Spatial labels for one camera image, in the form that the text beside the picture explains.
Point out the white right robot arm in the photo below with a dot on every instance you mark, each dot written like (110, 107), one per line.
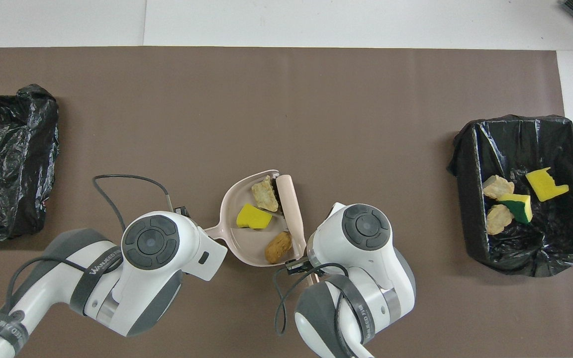
(361, 258)

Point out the small yellow green sponge piece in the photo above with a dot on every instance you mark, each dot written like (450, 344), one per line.
(520, 208)

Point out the brown bread roll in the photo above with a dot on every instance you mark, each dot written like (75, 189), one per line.
(279, 247)

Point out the croissant piece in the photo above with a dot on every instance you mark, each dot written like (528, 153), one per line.
(498, 186)
(498, 220)

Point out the pink plastic dustpan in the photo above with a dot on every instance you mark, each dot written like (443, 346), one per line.
(237, 241)

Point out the brown table mat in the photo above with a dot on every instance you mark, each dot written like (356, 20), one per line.
(316, 79)

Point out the pink brush with black bristles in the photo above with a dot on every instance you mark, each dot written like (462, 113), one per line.
(290, 209)

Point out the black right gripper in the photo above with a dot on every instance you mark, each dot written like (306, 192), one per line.
(299, 265)

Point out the beige bread chunk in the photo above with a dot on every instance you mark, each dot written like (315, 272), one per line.
(265, 195)

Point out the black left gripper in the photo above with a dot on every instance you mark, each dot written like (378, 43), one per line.
(182, 211)

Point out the notched yellow sponge piece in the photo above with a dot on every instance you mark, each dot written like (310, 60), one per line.
(545, 185)

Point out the black bag lined bin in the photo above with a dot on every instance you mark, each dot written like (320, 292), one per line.
(13, 129)
(555, 238)

